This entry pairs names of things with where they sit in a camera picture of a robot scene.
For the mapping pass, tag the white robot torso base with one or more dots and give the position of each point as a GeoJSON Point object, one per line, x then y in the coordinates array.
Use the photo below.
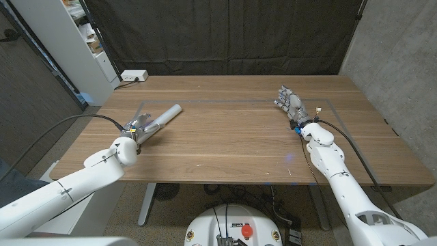
{"type": "Point", "coordinates": [211, 225]}

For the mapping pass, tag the black backdrop stand pole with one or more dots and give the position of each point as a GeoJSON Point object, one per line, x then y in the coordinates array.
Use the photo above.
{"type": "Point", "coordinates": [99, 34]}

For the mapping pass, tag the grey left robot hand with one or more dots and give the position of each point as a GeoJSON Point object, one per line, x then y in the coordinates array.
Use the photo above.
{"type": "Point", "coordinates": [138, 128]}

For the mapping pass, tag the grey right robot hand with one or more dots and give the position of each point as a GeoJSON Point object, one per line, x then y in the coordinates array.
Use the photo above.
{"type": "Point", "coordinates": [295, 103]}

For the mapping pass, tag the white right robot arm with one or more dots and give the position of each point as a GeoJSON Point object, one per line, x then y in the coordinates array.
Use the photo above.
{"type": "Point", "coordinates": [334, 167]}

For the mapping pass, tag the red emergency stop button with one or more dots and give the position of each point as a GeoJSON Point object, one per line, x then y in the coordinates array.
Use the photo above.
{"type": "Point", "coordinates": [246, 230]}

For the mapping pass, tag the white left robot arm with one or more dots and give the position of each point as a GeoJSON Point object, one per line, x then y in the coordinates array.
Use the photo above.
{"type": "Point", "coordinates": [85, 177]}

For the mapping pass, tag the person's leg in jeans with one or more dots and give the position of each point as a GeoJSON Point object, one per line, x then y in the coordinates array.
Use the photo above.
{"type": "Point", "coordinates": [17, 188]}

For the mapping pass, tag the white plastic wrap roll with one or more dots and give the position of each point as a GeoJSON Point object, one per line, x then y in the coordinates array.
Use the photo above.
{"type": "Point", "coordinates": [169, 113]}

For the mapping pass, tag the white box beside table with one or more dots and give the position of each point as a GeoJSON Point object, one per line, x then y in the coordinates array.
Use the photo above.
{"type": "Point", "coordinates": [99, 208]}

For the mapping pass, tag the black floor power strip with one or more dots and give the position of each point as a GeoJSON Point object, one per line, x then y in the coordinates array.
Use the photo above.
{"type": "Point", "coordinates": [294, 235]}

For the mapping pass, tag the white shelf cabinet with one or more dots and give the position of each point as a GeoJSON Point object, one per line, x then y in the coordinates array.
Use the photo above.
{"type": "Point", "coordinates": [65, 44]}

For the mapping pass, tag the round black floor fan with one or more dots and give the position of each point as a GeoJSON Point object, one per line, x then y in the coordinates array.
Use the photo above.
{"type": "Point", "coordinates": [166, 191]}

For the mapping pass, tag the black curtain backdrop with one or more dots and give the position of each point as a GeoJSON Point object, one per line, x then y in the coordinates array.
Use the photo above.
{"type": "Point", "coordinates": [225, 34]}

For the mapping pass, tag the white power outlet box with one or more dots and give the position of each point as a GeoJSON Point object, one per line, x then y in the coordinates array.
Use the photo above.
{"type": "Point", "coordinates": [134, 75]}

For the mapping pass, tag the grey table leg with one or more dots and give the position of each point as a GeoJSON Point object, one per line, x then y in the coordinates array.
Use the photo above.
{"type": "Point", "coordinates": [147, 205]}
{"type": "Point", "coordinates": [321, 212]}

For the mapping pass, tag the small cardboard box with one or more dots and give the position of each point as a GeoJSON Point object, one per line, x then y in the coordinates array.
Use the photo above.
{"type": "Point", "coordinates": [95, 46]}

